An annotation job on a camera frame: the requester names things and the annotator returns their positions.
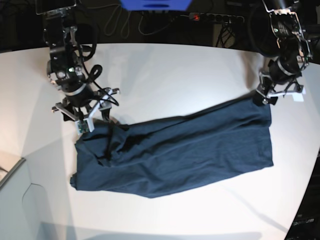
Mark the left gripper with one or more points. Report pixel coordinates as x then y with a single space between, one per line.
268 91

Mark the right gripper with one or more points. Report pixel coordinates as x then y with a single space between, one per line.
100 102

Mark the dark blue t-shirt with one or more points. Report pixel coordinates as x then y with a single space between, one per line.
170 155

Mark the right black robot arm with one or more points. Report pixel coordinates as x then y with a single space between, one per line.
66 68

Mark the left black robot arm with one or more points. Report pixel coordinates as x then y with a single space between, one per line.
286 66

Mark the black power strip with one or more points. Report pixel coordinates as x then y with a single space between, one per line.
216 18

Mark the blue plastic box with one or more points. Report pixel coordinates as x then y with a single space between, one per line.
155 5

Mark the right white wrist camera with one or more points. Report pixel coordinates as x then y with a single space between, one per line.
84 126

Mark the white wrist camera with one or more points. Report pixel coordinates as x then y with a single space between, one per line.
298 96
84 126

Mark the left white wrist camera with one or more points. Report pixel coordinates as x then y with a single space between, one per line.
298 96

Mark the grey metal frame edge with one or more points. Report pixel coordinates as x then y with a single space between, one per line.
5 175

